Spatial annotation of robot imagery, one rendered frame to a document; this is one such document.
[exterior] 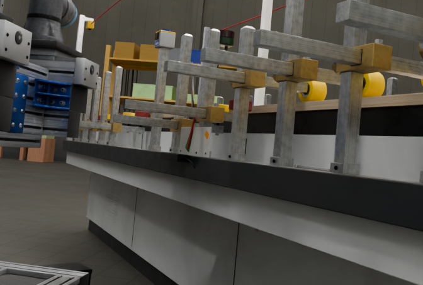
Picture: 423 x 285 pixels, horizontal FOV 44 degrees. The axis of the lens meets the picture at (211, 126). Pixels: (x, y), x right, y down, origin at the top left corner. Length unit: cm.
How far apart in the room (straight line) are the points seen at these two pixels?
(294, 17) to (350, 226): 56
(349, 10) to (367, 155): 68
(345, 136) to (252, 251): 85
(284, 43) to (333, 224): 42
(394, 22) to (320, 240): 57
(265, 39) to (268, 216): 57
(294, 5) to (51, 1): 90
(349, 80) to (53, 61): 106
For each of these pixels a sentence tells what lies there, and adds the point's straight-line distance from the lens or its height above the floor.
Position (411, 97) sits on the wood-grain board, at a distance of 132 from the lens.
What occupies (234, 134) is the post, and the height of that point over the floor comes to 78.
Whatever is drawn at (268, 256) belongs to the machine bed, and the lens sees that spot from 180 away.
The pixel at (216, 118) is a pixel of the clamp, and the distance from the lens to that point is 174.
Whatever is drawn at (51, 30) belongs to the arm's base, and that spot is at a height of 109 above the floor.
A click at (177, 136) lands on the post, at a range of 203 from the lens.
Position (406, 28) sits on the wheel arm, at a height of 94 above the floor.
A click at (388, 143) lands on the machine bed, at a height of 78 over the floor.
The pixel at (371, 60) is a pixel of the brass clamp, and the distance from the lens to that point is 112.
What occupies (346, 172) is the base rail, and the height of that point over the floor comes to 70.
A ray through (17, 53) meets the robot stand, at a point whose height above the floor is 93.
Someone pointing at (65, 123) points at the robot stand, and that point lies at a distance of 182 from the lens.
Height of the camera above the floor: 72
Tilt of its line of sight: 3 degrees up
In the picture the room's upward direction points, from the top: 5 degrees clockwise
